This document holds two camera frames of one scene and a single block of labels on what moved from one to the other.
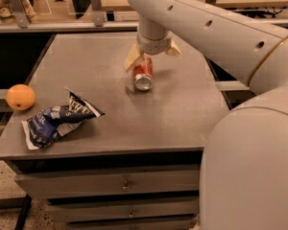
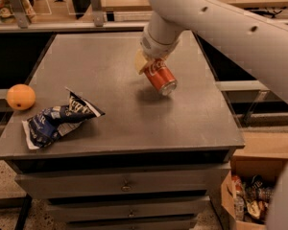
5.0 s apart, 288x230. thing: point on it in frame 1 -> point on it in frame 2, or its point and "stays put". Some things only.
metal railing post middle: [95, 5] stays put
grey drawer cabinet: [137, 166] stays put
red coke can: [144, 73] -> [160, 76]
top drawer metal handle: [126, 188] stays put
